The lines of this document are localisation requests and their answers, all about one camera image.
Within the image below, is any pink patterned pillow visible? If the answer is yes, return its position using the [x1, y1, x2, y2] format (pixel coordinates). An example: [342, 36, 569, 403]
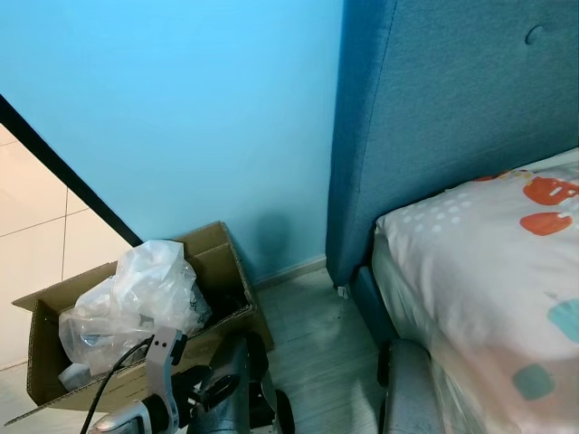
[373, 149, 579, 434]

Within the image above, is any clear crumpled plastic bag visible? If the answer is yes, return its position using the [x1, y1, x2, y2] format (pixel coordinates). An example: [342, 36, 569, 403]
[58, 239, 214, 377]

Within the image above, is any small white container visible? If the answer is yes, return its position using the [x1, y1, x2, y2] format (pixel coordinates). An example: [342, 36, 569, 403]
[58, 361, 92, 392]

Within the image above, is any brown cardboard box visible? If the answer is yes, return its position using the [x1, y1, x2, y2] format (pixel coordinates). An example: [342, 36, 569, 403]
[5, 221, 275, 428]

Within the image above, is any grey right robot leg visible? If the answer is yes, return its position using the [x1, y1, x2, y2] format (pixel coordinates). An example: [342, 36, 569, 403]
[377, 338, 446, 434]

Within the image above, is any blue upholstered headboard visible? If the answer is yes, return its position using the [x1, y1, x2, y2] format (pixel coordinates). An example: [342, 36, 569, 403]
[324, 0, 579, 290]

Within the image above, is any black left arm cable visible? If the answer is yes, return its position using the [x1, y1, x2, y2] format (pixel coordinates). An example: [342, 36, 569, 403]
[79, 335, 157, 434]

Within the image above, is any black door frame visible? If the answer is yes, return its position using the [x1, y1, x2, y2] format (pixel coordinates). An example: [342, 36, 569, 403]
[0, 93, 147, 248]

